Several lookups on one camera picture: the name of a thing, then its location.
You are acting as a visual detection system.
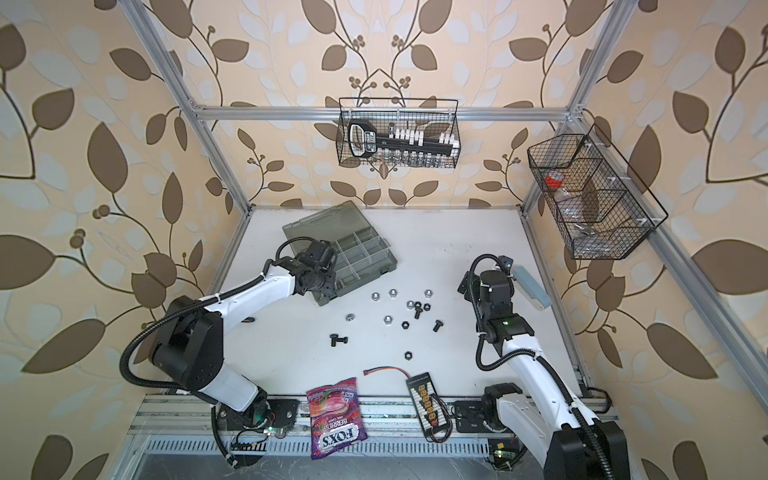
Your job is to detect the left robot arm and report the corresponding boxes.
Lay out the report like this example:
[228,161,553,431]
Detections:
[119,236,337,413]

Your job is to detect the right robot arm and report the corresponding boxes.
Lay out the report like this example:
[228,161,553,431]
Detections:
[458,253,631,479]

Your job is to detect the light blue sharpening block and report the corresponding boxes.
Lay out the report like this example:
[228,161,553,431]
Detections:
[511,265,552,311]

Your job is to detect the grey plastic organizer box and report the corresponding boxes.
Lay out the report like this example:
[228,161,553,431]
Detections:
[282,201,398,306]

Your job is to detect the red item in basket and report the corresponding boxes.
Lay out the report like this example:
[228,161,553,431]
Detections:
[544,171,566,193]

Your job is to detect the socket set with ratchet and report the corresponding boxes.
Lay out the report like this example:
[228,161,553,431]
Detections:
[346,120,461,158]

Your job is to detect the black parallel charging board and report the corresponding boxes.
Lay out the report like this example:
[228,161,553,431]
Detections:
[406,373,453,444]

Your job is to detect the purple Fox's candy bag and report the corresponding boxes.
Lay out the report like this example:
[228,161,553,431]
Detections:
[306,377,368,460]

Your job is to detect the red black wire lead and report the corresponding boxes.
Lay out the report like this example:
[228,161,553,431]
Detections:
[362,366,412,379]

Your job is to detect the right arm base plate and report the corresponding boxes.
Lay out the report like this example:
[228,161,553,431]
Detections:
[451,400,493,434]

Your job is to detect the black wire basket right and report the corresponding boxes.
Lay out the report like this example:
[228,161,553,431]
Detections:
[527,125,668,260]

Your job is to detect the black wire basket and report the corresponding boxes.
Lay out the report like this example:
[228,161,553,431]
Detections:
[527,125,668,260]
[335,96,462,169]

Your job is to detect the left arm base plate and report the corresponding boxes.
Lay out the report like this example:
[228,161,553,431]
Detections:
[217,397,300,431]

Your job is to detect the black wire basket centre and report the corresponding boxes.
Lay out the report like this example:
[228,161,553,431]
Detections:
[335,96,462,169]

